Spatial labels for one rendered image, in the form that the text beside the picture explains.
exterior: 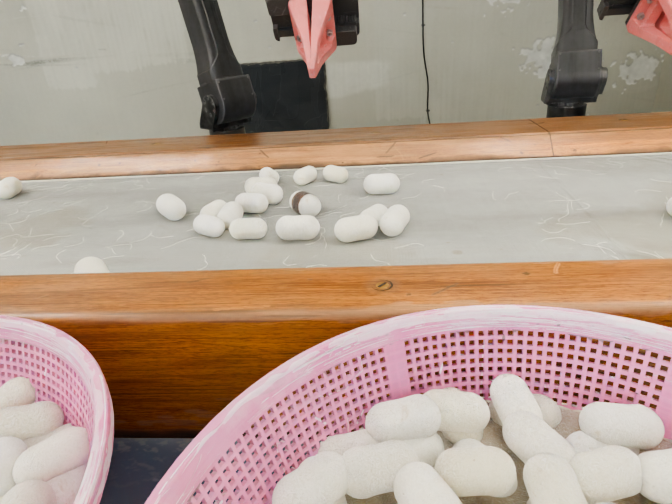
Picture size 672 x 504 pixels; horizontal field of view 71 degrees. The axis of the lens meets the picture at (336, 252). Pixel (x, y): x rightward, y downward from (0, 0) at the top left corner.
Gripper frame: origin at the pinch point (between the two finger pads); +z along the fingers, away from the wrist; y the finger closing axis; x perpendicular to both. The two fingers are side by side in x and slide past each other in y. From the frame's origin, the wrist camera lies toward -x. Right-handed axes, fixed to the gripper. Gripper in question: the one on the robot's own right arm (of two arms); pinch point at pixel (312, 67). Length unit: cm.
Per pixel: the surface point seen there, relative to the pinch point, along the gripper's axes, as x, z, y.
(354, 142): 10.3, 2.3, 3.9
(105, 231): -0.9, 19.3, -18.7
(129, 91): 131, -125, -111
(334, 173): 5.2, 10.1, 2.0
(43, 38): 109, -140, -145
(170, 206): -1.4, 17.1, -12.6
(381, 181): 2.1, 13.3, 6.9
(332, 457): -17.7, 38.4, 4.2
